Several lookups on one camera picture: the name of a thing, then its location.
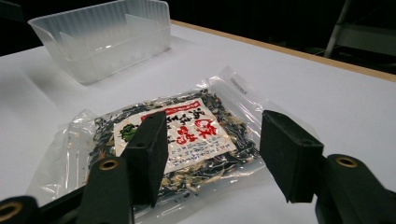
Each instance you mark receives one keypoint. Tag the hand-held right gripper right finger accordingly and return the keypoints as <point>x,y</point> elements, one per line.
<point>289,152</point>

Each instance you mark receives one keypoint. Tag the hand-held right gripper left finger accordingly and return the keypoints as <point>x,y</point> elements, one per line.
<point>146,155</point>

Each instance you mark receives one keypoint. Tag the clear dried seaweed packet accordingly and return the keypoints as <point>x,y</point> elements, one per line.
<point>202,124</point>

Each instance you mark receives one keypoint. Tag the translucent plastic container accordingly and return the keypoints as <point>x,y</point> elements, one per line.
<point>102,40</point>

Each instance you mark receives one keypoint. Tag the grey metal stand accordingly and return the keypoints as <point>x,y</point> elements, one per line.
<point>358,34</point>

